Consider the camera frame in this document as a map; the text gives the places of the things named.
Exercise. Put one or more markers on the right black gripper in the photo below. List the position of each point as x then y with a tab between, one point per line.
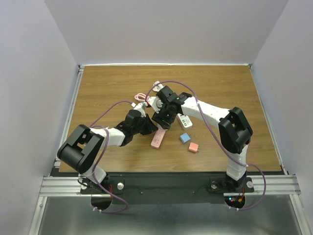
157	118

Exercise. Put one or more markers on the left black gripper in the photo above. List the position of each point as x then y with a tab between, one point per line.
150	127

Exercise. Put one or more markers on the pink power strip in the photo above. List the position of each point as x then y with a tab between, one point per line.
158	137

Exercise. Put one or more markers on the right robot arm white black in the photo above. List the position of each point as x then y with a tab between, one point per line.
234	130

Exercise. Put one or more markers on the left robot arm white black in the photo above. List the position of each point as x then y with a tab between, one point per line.
81	148

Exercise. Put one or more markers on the white power strip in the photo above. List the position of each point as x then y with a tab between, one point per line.
185	121

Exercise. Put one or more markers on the blue usb charger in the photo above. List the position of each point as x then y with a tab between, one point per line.
184	138

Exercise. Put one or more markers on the pink usb charger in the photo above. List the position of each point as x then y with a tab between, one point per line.
193	147

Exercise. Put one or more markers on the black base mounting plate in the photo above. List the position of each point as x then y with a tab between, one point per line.
169	188

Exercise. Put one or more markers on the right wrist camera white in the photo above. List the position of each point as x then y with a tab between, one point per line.
156	104

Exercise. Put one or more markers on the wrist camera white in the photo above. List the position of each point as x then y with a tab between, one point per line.
140	107
156	104

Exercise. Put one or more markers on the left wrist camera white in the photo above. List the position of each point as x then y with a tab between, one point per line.
140	107

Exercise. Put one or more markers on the aluminium frame rail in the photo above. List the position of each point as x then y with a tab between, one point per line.
60	184

